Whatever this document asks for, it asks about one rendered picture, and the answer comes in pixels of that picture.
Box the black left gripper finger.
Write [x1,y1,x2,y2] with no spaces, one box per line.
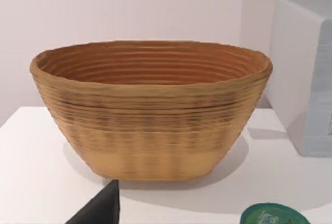
[65,179,121,224]

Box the brown woven basket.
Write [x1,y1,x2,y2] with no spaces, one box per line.
[30,40,273,182]

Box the green bottle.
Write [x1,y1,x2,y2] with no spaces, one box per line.
[240,202,310,224]

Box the pale grey box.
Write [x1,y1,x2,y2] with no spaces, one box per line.
[265,0,332,158]

